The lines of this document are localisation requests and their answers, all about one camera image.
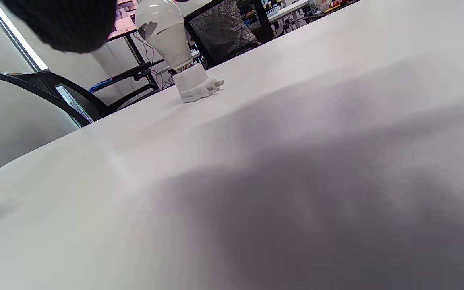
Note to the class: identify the person's right hand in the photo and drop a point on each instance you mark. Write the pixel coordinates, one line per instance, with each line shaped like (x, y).
(61, 22)

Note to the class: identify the black-framed desk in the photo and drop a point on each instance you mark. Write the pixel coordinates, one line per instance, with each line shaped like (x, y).
(129, 40)

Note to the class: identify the black office chair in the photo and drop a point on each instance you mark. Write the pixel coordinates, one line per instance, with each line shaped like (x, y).
(75, 102)

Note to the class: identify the white light bulb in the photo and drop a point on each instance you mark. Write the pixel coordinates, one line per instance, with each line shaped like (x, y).
(166, 32)

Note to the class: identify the white plug socket adapter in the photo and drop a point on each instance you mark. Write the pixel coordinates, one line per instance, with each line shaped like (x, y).
(193, 82)

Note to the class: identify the black chair grey mesh back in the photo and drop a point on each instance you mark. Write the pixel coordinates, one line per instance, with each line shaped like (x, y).
(224, 28)

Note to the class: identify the white background table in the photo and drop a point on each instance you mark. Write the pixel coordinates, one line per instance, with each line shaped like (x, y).
(288, 11)

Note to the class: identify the colourful clutter of items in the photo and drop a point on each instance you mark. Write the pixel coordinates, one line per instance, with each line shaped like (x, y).
(328, 6)

